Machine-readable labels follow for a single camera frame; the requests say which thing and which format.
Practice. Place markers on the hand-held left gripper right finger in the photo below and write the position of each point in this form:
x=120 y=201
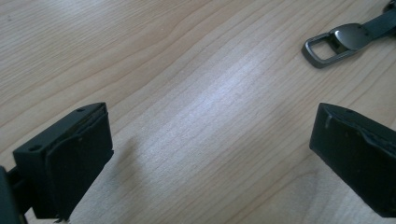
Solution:
x=358 y=158

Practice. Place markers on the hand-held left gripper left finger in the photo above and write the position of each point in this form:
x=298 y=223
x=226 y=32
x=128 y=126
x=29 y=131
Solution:
x=71 y=155

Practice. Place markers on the metal bottle opener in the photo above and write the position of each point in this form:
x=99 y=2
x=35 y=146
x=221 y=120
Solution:
x=348 y=39

